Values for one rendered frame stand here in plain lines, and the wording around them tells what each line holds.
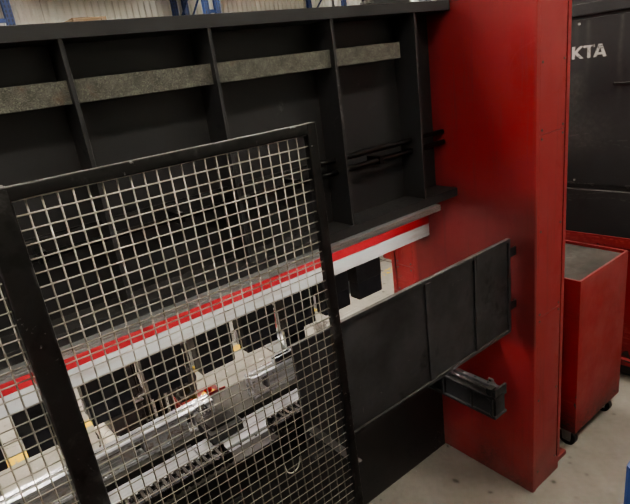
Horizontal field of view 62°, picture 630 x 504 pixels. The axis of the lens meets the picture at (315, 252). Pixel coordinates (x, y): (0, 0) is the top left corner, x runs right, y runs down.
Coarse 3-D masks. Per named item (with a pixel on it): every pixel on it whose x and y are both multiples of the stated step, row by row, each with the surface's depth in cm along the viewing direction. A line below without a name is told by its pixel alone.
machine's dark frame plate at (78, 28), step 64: (448, 0) 213; (0, 64) 135; (64, 64) 133; (128, 64) 154; (192, 64) 166; (256, 64) 169; (320, 64) 184; (384, 64) 215; (0, 128) 138; (64, 128) 147; (128, 128) 157; (192, 128) 170; (256, 128) 184; (320, 128) 201; (384, 128) 222; (64, 192) 150; (128, 192) 161; (192, 192) 174; (256, 192) 182; (384, 192) 229; (448, 192) 236; (64, 256) 153; (128, 256) 165; (192, 256) 178; (0, 320) 146; (128, 320) 156
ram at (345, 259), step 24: (384, 240) 242; (408, 240) 253; (312, 264) 219; (336, 264) 227; (264, 288) 206; (288, 288) 213; (192, 312) 188; (216, 312) 195; (240, 312) 201; (144, 336) 179; (168, 336) 184; (72, 360) 166; (96, 360) 170; (120, 360) 175; (24, 384) 158; (72, 384) 167; (0, 408) 155
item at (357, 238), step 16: (432, 208) 227; (384, 224) 213; (400, 224) 217; (352, 240) 202; (256, 272) 180; (272, 272) 182; (240, 288) 175; (176, 304) 163; (192, 304) 165; (160, 320) 159; (96, 336) 149; (112, 336) 151; (64, 352) 144; (80, 352) 146; (16, 368) 137; (0, 384) 135
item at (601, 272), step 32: (576, 256) 282; (608, 256) 276; (576, 288) 252; (608, 288) 270; (576, 320) 257; (608, 320) 277; (576, 352) 262; (608, 352) 285; (576, 384) 268; (608, 384) 294; (576, 416) 275
